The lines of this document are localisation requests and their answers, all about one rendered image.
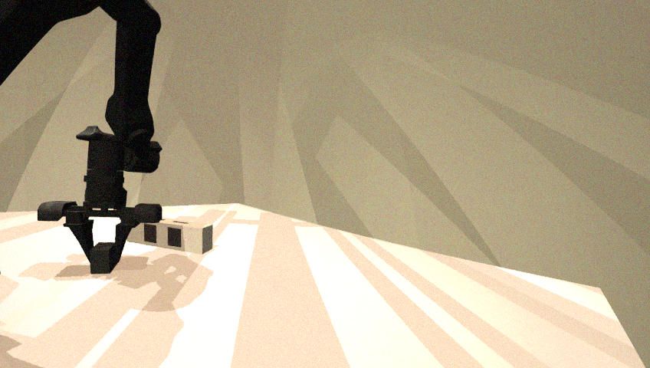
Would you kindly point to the black two-prong plug charger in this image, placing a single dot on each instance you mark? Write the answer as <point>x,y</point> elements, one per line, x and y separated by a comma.
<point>102,260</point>

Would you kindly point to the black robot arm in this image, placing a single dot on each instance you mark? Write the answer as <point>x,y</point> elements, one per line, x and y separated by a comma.
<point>23,23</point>

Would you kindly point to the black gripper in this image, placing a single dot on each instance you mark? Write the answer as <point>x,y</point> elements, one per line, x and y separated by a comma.
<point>104,191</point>

